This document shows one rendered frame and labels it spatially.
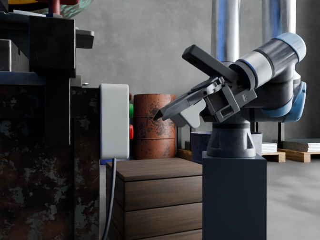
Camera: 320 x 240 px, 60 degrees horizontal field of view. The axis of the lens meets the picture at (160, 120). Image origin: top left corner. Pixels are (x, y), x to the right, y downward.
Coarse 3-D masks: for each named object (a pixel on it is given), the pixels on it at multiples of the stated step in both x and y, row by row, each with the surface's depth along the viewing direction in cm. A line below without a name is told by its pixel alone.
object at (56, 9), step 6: (36, 0) 42; (42, 0) 42; (48, 0) 42; (54, 0) 40; (60, 0) 42; (66, 0) 42; (72, 0) 42; (78, 0) 43; (54, 6) 40; (54, 12) 40
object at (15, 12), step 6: (0, 12) 56; (12, 12) 56; (18, 12) 56; (24, 12) 57; (30, 12) 57; (0, 18) 59; (6, 18) 59; (12, 18) 59; (18, 18) 59; (24, 18) 59; (24, 24) 63
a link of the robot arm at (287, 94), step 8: (288, 80) 62; (264, 88) 65; (272, 88) 64; (280, 88) 63; (288, 88) 64; (264, 96) 66; (272, 96) 65; (280, 96) 65; (288, 96) 65; (248, 104) 69; (256, 104) 68; (264, 104) 67; (272, 104) 67; (280, 104) 66; (288, 104) 67; (264, 112) 70; (272, 112) 68; (280, 112) 68
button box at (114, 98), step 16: (112, 96) 48; (128, 96) 49; (112, 112) 48; (128, 112) 49; (112, 128) 48; (128, 128) 49; (112, 144) 48; (128, 144) 49; (112, 160) 49; (112, 176) 49; (112, 192) 49
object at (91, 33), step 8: (0, 24) 62; (8, 24) 62; (16, 24) 63; (0, 32) 65; (8, 32) 65; (16, 32) 65; (24, 32) 65; (80, 32) 67; (88, 32) 67; (16, 40) 65; (24, 40) 65; (80, 40) 72; (88, 40) 72; (24, 48) 65; (80, 48) 80; (88, 48) 80
